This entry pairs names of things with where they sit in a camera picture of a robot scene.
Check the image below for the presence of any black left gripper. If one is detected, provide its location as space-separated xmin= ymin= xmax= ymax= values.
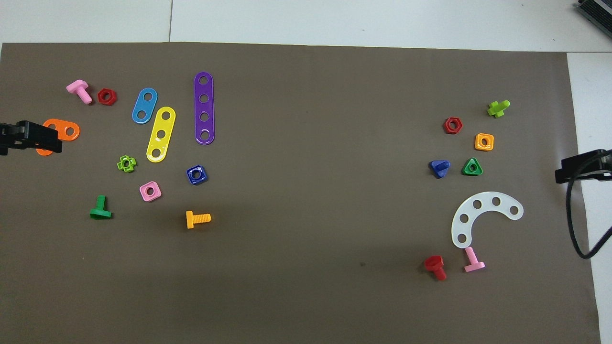
xmin=0 ymin=120 xmax=63 ymax=156

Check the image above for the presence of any orange plastic screw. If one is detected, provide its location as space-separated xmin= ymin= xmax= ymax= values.
xmin=186 ymin=210 xmax=212 ymax=230

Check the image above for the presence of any blue square plastic nut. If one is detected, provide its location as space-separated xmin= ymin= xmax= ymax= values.
xmin=186 ymin=165 xmax=208 ymax=186

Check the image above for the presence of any lime cross-head plastic screw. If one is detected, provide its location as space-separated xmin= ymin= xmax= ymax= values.
xmin=487 ymin=100 xmax=511 ymax=118

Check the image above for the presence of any purple four-hole plastic plate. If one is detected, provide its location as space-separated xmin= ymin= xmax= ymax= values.
xmin=194 ymin=72 xmax=216 ymax=145

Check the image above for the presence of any pink square plastic nut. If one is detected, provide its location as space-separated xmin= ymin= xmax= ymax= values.
xmin=139 ymin=181 xmax=162 ymax=203

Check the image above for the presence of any pink square-head plastic screw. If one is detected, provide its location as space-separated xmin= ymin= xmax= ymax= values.
xmin=66 ymin=79 xmax=93 ymax=105
xmin=463 ymin=247 xmax=486 ymax=273

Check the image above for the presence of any red hex-head plastic screw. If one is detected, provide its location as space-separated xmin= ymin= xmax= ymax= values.
xmin=424 ymin=255 xmax=448 ymax=281

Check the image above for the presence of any orange angled three-hole plate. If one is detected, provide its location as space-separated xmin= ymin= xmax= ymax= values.
xmin=36 ymin=118 xmax=81 ymax=157

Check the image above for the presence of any white curved five-hole plate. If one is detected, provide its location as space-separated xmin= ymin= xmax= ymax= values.
xmin=451 ymin=192 xmax=525 ymax=249

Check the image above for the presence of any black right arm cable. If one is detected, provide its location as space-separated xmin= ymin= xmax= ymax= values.
xmin=566 ymin=161 xmax=612 ymax=260

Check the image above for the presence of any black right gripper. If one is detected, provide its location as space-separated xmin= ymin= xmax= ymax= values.
xmin=555 ymin=149 xmax=612 ymax=185

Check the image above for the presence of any brown paper table mat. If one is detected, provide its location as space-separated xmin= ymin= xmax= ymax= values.
xmin=0 ymin=42 xmax=602 ymax=344

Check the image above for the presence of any dark green plastic screw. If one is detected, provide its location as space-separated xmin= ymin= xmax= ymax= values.
xmin=89 ymin=194 xmax=113 ymax=220

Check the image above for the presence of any yellow three-hole plastic plate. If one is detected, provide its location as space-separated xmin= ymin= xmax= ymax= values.
xmin=146 ymin=106 xmax=176 ymax=163

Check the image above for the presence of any blue two-hole plastic plate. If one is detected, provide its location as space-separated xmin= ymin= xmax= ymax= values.
xmin=131 ymin=87 xmax=158 ymax=125

